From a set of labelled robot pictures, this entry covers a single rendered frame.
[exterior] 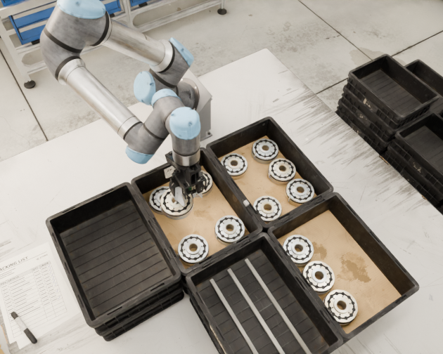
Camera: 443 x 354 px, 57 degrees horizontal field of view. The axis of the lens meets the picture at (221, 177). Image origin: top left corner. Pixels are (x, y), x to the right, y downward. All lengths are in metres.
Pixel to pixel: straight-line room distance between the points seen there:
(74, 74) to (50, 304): 0.79
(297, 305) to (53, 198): 1.03
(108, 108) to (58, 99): 1.95
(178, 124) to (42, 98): 2.24
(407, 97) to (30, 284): 2.08
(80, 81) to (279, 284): 0.87
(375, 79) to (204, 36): 1.50
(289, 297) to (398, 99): 1.48
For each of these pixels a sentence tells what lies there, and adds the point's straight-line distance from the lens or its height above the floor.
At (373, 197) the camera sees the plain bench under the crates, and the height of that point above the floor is 0.70.
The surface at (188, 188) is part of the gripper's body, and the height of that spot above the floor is 1.12.
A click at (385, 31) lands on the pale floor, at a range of 3.82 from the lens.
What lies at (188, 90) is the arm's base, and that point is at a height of 0.94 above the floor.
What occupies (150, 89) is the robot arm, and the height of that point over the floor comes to 1.05.
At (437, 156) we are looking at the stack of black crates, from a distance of 2.47.
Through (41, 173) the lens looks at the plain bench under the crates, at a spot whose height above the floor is 0.70.
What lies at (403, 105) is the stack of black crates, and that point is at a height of 0.49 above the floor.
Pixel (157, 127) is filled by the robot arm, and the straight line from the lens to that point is 1.12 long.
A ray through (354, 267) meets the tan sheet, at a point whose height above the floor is 0.83.
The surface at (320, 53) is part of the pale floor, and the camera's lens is 3.42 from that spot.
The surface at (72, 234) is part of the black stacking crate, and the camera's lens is 1.50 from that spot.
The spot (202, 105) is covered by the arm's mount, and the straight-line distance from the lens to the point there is 1.65.
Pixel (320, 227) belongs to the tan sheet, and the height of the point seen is 0.83.
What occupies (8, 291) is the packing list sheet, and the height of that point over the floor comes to 0.70.
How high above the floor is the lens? 2.12
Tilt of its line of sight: 57 degrees down
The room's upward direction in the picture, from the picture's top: 2 degrees clockwise
